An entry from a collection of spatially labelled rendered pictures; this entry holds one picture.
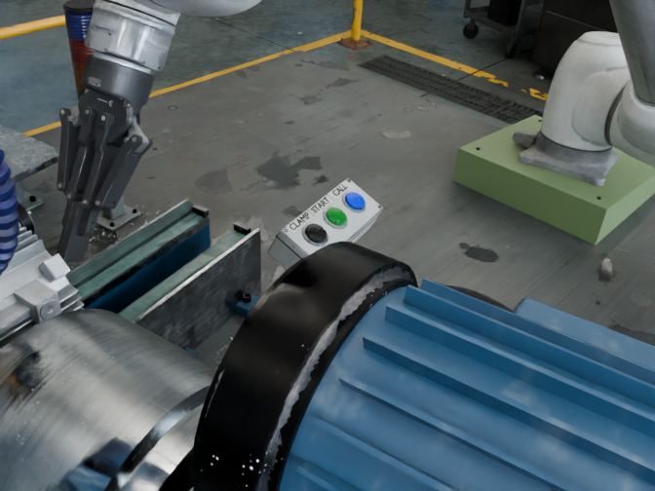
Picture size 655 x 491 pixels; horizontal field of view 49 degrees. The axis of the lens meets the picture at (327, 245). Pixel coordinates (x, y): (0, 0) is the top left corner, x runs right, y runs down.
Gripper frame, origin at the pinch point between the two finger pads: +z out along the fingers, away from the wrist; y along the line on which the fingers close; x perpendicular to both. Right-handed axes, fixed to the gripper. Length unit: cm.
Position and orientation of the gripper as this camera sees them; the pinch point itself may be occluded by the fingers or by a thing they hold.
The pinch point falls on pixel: (76, 232)
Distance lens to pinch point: 88.8
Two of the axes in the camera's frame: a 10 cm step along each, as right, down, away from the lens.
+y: 8.4, 3.4, -4.1
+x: 4.4, 0.0, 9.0
